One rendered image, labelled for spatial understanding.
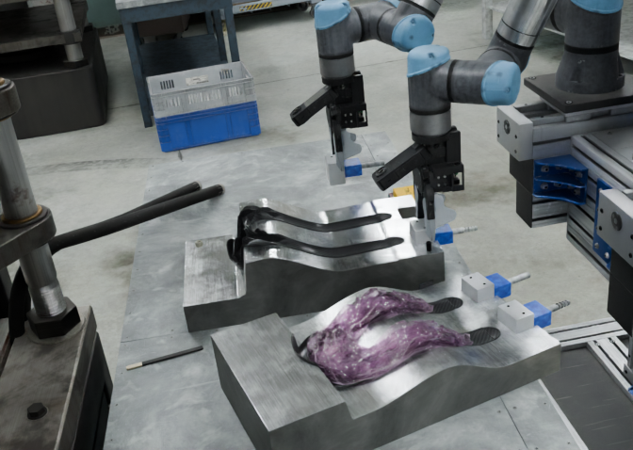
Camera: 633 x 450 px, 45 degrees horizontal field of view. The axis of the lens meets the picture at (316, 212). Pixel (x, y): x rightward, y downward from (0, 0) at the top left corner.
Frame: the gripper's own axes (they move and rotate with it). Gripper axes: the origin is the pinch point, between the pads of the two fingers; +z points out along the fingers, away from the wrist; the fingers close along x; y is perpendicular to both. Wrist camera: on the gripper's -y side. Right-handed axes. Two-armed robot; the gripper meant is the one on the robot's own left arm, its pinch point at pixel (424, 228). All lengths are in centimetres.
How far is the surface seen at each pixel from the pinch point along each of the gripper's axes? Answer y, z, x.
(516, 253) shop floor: 69, 91, 130
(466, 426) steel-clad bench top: -5.3, 11.0, -43.5
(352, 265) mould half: -15.4, 2.6, -5.7
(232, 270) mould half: -38.4, 4.8, 3.6
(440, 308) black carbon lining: -2.3, 6.0, -19.1
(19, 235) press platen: -74, -13, -3
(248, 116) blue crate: -29, 77, 307
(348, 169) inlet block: -10.1, -2.6, 27.1
